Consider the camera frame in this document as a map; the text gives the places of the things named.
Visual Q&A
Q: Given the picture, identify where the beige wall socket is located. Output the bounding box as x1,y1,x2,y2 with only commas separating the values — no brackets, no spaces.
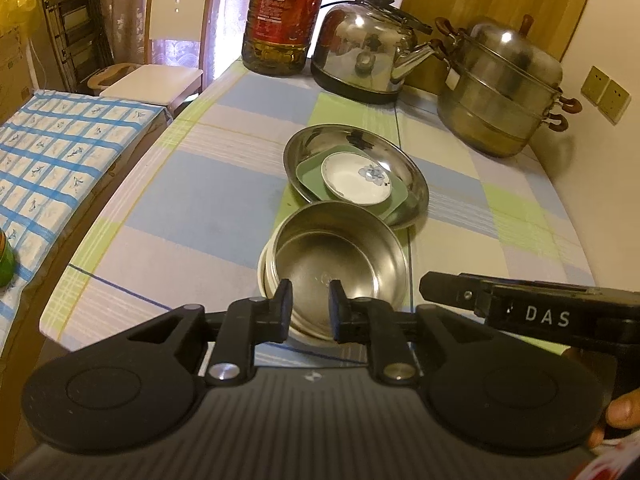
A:
597,80,632,125
581,65,611,107

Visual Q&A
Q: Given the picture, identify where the steel steamer pot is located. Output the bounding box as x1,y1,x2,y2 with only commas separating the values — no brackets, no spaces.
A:
434,15,583,158

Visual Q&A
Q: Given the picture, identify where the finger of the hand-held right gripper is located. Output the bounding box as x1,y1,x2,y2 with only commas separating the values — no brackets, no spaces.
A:
419,271,501,318

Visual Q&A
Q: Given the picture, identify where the yellow plastic bag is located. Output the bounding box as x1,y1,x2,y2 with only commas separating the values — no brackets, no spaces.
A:
0,0,38,36

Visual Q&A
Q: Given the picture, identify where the blue grid patterned cloth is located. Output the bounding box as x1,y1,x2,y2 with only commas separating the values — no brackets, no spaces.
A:
0,89,168,331

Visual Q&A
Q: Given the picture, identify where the person's right hand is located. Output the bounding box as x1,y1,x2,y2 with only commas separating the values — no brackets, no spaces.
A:
586,387,640,451

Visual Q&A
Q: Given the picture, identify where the white wooden chair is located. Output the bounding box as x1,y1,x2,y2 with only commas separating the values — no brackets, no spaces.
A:
99,0,218,116

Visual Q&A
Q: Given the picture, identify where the beige stool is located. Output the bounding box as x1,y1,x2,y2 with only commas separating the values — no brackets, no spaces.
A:
87,62,136,93

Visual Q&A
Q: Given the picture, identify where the white dish with blue flower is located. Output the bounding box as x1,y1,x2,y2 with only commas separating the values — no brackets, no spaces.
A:
321,152,396,207

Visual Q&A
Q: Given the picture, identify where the checkered pastel tablecloth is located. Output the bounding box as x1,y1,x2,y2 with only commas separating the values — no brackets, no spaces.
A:
39,57,598,366

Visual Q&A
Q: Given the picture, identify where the cardboard box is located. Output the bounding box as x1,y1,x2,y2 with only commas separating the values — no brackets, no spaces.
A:
0,22,36,126

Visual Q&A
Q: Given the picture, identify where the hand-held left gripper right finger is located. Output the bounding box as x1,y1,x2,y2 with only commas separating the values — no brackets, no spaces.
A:
327,280,482,386

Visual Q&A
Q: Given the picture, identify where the steel bowl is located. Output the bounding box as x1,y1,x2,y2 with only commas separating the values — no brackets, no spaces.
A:
262,200,410,331

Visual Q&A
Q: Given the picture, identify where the red and white clothing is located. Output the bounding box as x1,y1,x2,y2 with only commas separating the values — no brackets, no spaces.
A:
570,432,640,480

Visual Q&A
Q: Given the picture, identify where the large steel plate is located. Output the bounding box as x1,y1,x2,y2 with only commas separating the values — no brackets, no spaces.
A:
283,124,430,231

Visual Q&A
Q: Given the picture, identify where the black folding metal rack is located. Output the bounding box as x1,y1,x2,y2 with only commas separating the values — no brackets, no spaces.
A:
37,0,118,96

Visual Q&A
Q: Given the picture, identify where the green can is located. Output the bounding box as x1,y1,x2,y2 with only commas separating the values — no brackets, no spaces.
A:
0,229,20,289

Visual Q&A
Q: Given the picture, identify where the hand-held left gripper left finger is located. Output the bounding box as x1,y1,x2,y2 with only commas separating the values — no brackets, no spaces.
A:
125,279,295,387

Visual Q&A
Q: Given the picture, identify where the green square plate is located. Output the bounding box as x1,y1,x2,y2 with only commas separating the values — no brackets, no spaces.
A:
295,144,412,221

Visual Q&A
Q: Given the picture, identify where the cooking oil bottle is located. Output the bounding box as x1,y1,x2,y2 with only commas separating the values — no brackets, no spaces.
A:
241,0,328,78

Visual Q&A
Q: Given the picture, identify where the steel kettle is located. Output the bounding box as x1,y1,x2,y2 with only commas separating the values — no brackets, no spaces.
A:
310,0,448,106

